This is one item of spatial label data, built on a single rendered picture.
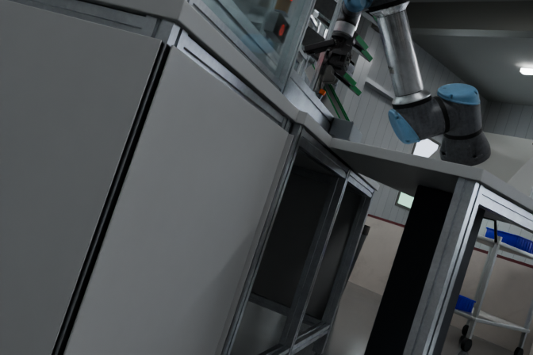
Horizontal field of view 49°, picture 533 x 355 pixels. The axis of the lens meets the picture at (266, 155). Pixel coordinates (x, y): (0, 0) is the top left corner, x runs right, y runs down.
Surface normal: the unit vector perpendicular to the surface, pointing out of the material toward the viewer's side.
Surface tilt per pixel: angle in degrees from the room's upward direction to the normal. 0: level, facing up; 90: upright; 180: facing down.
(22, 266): 90
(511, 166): 45
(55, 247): 90
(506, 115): 90
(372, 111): 90
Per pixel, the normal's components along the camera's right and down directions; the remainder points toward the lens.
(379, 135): 0.67, 0.18
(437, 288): -0.67, -0.27
